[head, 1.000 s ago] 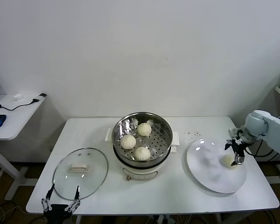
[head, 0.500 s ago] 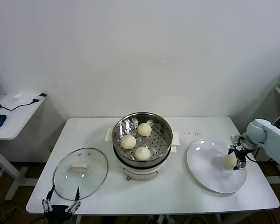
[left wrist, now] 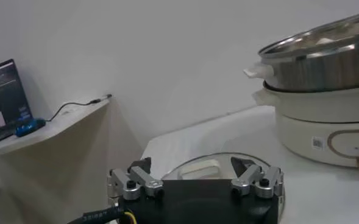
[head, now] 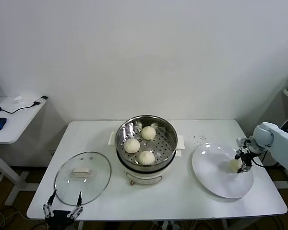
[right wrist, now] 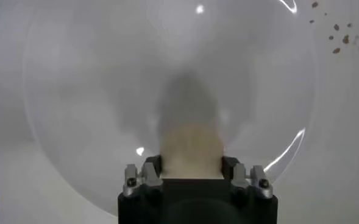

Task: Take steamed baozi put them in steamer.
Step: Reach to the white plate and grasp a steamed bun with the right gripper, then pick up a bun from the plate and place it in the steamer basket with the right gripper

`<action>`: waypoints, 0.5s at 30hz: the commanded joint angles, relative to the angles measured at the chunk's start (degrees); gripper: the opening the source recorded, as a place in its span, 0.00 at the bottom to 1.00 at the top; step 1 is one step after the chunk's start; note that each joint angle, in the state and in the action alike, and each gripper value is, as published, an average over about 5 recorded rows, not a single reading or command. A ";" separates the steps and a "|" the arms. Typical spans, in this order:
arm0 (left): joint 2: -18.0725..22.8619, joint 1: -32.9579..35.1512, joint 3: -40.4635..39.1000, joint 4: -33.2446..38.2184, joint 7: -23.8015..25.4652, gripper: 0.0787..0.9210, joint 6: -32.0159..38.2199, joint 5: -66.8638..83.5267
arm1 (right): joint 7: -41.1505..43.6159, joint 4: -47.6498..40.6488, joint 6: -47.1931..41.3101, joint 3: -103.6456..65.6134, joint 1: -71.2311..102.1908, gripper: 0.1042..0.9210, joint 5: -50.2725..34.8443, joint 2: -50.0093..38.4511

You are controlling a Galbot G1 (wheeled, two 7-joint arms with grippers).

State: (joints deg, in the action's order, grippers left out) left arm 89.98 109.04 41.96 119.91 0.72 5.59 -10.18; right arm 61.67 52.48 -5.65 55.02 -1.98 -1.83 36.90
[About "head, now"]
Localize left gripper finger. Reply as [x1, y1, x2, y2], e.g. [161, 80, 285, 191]
[43, 190, 57, 218]
[67, 191, 84, 219]

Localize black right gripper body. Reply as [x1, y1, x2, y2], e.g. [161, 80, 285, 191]
[241, 147, 261, 166]

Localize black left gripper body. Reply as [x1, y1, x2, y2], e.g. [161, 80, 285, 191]
[47, 210, 74, 230]

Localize white steamed baozi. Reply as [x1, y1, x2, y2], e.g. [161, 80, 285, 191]
[124, 138, 141, 154]
[141, 126, 156, 140]
[137, 150, 156, 166]
[229, 159, 242, 173]

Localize perforated steel steamer basket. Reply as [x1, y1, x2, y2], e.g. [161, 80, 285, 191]
[115, 115, 178, 172]

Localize white oval plate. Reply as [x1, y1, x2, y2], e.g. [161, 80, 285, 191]
[191, 142, 254, 199]

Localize oval glass pot lid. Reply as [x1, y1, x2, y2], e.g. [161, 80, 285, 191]
[54, 151, 111, 207]

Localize cream electric cooker pot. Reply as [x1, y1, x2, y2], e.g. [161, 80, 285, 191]
[108, 131, 185, 186]

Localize white side desk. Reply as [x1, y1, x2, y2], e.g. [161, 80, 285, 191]
[0, 96, 48, 207]

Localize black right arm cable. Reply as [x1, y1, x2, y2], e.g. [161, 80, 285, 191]
[251, 153, 266, 167]

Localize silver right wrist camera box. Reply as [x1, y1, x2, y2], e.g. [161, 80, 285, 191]
[237, 137, 252, 147]

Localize white shelf leg frame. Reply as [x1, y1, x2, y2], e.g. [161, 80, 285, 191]
[273, 177, 288, 190]

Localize black desk cable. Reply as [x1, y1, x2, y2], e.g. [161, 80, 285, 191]
[0, 102, 40, 115]

